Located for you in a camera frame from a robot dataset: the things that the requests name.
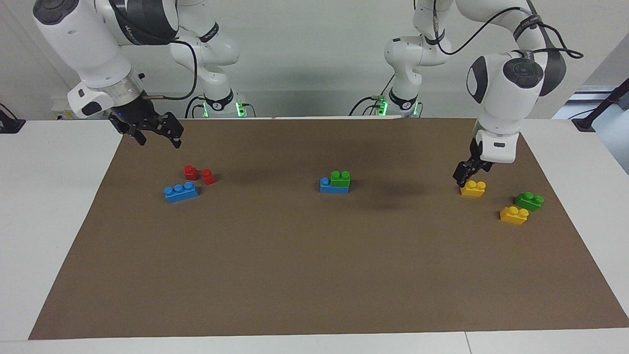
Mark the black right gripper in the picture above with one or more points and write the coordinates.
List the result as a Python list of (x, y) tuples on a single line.
[(140, 118)]

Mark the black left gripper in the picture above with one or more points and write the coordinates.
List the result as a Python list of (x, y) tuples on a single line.
[(479, 157)]

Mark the green two-stud toy brick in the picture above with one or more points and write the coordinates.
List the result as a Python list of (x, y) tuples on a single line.
[(340, 179), (528, 202)]

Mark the blue three-stud toy brick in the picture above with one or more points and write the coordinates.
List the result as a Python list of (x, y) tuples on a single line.
[(181, 192), (327, 187)]

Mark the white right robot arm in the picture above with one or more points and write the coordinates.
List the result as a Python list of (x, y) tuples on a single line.
[(83, 44)]

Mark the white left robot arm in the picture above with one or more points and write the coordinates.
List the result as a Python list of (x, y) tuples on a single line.
[(496, 93)]

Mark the yellow two-stud toy brick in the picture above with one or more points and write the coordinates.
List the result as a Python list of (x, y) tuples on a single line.
[(513, 216), (472, 190)]

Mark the small red toy block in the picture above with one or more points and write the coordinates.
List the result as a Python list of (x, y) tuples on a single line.
[(209, 177), (190, 172)]

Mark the green lit connector box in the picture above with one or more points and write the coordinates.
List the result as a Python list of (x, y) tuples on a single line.
[(242, 108), (379, 105)]

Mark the black table clamp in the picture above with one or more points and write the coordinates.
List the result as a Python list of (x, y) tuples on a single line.
[(10, 125)]

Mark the black stand with clamp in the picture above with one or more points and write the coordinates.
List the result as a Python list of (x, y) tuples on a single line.
[(602, 105)]

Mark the brown table mat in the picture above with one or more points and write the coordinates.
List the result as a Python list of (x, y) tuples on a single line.
[(319, 255)]

